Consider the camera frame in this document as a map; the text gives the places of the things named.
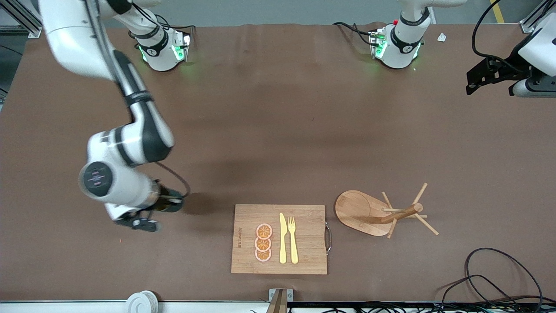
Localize dark green cup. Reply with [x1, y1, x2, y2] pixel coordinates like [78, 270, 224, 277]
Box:
[154, 191, 184, 214]

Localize wooden cup rack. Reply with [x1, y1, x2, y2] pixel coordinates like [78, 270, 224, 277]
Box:
[335, 183, 440, 239]

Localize brown table cover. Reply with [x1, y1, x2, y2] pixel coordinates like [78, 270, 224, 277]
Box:
[0, 23, 556, 303]

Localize yellow plastic knife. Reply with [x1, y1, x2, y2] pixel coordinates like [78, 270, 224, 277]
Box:
[279, 213, 288, 264]

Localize yellow plastic fork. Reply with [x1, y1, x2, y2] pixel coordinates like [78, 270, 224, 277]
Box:
[288, 216, 299, 264]

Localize wooden cutting board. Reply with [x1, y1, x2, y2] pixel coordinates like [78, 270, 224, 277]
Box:
[231, 204, 332, 275]

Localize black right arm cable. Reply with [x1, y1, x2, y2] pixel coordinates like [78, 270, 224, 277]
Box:
[130, 2, 196, 200]

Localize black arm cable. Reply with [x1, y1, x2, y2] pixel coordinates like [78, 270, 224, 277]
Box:
[472, 0, 524, 63]
[130, 2, 196, 200]

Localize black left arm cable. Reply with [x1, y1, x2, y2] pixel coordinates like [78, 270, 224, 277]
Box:
[472, 0, 524, 63]

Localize aluminium frame post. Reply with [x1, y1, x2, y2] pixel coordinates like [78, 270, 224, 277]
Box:
[519, 0, 556, 33]
[0, 0, 44, 39]

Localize black base power cable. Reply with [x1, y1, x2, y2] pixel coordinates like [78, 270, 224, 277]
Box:
[333, 22, 375, 45]

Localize metal table bracket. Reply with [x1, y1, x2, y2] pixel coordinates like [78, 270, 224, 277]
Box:
[266, 288, 294, 313]

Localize black cable loop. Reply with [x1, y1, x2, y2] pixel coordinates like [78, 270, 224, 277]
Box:
[465, 248, 544, 310]
[440, 274, 528, 313]

